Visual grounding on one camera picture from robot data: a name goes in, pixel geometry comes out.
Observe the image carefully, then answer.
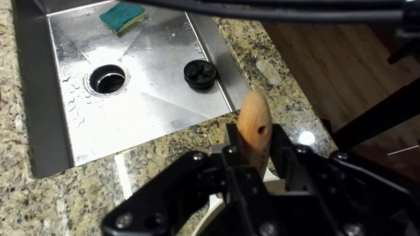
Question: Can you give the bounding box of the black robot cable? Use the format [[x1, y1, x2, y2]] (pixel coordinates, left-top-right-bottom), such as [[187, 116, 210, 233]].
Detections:
[[126, 0, 420, 37]]

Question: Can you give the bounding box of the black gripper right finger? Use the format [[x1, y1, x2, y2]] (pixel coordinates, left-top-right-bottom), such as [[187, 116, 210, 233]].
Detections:
[[268, 123, 420, 236]]

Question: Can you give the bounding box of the stainless steel sink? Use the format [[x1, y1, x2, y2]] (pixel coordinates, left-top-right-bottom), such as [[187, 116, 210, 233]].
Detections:
[[17, 0, 250, 178]]

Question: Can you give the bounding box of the black stand leg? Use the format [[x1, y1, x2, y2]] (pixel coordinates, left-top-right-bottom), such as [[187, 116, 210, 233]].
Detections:
[[329, 77, 420, 152]]

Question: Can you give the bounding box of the black sink stopper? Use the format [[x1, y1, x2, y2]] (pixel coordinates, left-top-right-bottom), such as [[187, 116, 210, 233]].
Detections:
[[182, 58, 219, 91]]

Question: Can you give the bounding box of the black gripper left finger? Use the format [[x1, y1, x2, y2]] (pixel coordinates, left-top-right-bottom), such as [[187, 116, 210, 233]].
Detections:
[[102, 123, 281, 236]]

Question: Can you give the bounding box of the green kitchen sponge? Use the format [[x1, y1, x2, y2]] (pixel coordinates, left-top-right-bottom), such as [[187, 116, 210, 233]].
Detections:
[[98, 0, 148, 36]]

